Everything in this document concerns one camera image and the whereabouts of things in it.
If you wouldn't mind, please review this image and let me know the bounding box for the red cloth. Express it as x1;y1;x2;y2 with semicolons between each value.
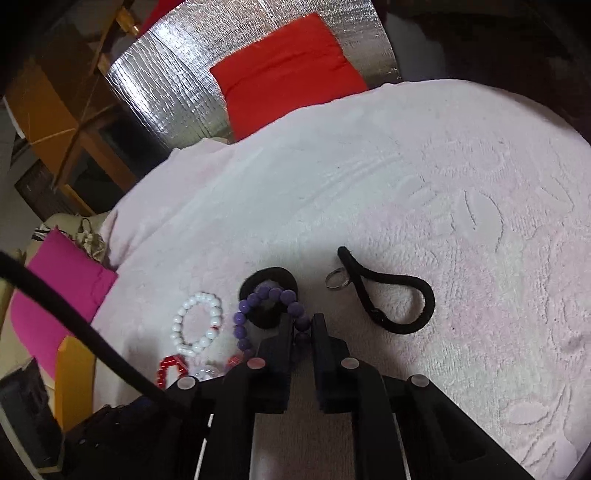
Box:
139;0;188;34

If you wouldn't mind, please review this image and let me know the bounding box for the patterned beige cloth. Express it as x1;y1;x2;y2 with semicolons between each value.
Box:
76;219;108;266

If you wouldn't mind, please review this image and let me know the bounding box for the long black hair tie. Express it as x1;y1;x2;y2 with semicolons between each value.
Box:
337;246;436;335

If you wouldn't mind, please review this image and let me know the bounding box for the white fluffy blanket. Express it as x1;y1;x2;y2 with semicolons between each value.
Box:
90;78;591;480

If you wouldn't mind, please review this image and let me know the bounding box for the orange box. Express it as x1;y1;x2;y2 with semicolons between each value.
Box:
54;336;98;432

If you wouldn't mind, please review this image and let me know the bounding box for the wooden cabinet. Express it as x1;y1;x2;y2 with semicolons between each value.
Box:
4;0;153;217

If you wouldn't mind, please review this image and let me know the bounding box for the beige leather sofa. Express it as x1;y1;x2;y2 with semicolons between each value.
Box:
0;212;112;324

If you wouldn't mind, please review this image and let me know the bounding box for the red and clear bead bracelet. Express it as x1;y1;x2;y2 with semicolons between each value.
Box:
157;353;244;388

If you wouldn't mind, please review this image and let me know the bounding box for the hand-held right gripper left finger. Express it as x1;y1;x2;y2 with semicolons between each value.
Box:
165;315;295;480

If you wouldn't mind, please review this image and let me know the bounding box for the round black hair tie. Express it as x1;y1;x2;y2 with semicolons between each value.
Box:
239;266;300;329

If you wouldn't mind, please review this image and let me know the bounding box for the pink cushion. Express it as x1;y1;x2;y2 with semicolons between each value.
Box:
9;228;118;376

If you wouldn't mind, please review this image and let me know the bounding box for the silver foil mat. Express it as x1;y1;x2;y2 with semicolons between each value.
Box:
104;0;402;160

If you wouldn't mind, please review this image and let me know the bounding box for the black cable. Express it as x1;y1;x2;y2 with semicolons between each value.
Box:
0;250;188;409

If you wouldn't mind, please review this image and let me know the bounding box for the white bead bracelet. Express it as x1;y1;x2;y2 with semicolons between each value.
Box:
172;292;223;357

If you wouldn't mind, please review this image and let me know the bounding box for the red cushion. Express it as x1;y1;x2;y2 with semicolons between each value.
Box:
209;12;370;141

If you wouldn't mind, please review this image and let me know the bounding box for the wooden chair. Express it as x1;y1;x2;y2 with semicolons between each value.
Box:
113;7;141;38

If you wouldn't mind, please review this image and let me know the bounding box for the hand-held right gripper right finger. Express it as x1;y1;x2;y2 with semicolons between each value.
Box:
312;314;536;480

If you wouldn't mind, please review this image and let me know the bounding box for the purple bead bracelet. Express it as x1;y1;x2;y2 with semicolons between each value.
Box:
232;285;315;365

